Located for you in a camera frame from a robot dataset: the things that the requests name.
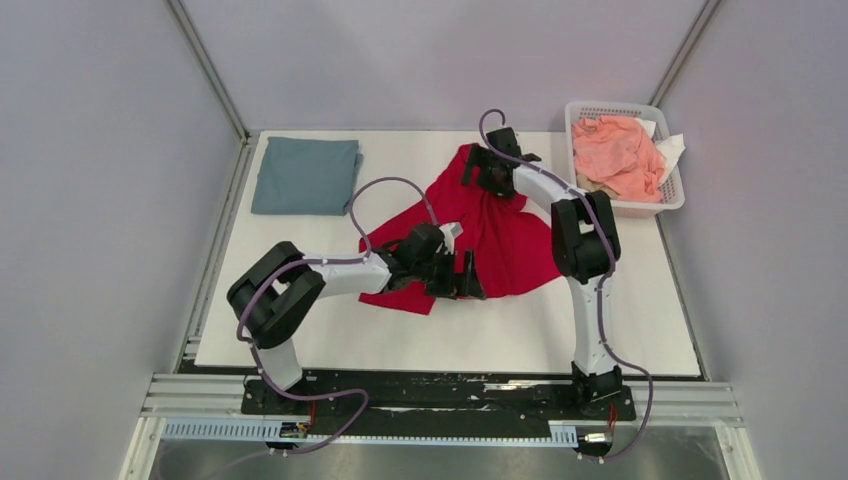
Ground white plastic laundry basket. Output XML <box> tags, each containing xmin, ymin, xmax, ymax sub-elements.
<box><xmin>564</xmin><ymin>100</ymin><xmax>685</xmax><ymax>218</ymax></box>

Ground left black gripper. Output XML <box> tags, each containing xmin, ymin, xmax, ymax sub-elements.
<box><xmin>412</xmin><ymin>247</ymin><xmax>485</xmax><ymax>299</ymax></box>

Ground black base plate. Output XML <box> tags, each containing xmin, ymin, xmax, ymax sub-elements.
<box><xmin>241</xmin><ymin>369</ymin><xmax>636</xmax><ymax>439</ymax></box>

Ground folded blue grey t shirt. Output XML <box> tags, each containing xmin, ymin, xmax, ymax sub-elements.
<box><xmin>251</xmin><ymin>137</ymin><xmax>362</xmax><ymax>216</ymax></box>

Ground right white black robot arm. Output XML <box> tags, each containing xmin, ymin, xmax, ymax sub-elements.
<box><xmin>462</xmin><ymin>127</ymin><xmax>623</xmax><ymax>418</ymax></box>

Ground white slotted cable duct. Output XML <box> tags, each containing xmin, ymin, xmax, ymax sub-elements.
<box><xmin>160</xmin><ymin>418</ymin><xmax>578</xmax><ymax>448</ymax></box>

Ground peach pink t shirt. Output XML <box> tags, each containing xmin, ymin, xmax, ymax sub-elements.
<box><xmin>572</xmin><ymin>116</ymin><xmax>664</xmax><ymax>203</ymax></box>

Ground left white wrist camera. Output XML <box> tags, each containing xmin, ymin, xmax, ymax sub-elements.
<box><xmin>439</xmin><ymin>222</ymin><xmax>463</xmax><ymax>254</ymax></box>

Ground red t shirt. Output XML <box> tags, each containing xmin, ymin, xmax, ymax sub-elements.
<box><xmin>358</xmin><ymin>144</ymin><xmax>560</xmax><ymax>315</ymax></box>

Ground beige t shirt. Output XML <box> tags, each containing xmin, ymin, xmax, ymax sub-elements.
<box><xmin>576</xmin><ymin>173</ymin><xmax>619</xmax><ymax>200</ymax></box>

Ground white t shirt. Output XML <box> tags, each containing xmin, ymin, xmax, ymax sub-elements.
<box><xmin>636</xmin><ymin>118</ymin><xmax>686</xmax><ymax>183</ymax></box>

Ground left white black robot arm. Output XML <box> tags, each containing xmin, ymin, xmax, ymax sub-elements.
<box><xmin>226</xmin><ymin>222</ymin><xmax>486</xmax><ymax>414</ymax></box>

